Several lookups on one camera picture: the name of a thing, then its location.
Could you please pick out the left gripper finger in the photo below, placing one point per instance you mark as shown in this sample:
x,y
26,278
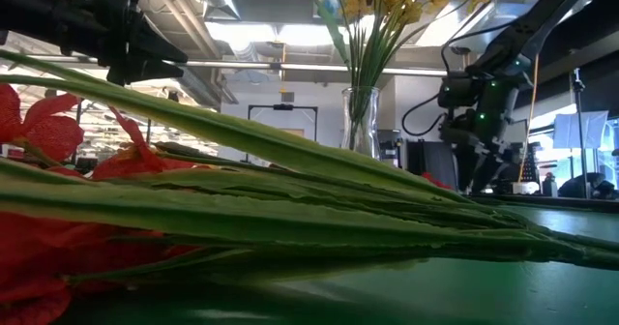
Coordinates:
x,y
157,49
140,72

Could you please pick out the clear glass vase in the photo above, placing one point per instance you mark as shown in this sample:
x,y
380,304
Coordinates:
x,y
360,127

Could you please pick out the person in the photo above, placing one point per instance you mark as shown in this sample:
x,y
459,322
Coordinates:
x,y
587,187

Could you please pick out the green table mat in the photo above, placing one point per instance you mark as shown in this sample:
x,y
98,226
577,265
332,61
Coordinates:
x,y
483,296

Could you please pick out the yellow artificial flower bunch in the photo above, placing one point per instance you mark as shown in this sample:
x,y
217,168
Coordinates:
x,y
377,49

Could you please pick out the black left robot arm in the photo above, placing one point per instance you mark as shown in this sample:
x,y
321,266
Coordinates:
x,y
24,15

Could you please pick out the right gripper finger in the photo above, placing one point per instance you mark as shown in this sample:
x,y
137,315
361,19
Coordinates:
x,y
486,170
465,170

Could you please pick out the white diffuser sheet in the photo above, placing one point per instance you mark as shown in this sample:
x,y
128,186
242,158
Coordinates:
x,y
580,129

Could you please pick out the dark grey cabinet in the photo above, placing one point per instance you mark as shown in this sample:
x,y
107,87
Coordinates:
x,y
389,143

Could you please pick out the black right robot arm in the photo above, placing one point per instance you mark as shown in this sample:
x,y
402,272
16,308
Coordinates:
x,y
546,15

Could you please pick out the black light stand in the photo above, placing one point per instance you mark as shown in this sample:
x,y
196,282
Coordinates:
x,y
579,122

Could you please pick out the long ceiling light strip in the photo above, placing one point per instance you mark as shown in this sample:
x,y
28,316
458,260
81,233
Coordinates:
x,y
314,67

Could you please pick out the black cabinet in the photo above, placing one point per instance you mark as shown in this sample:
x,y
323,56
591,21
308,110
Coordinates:
x,y
433,163

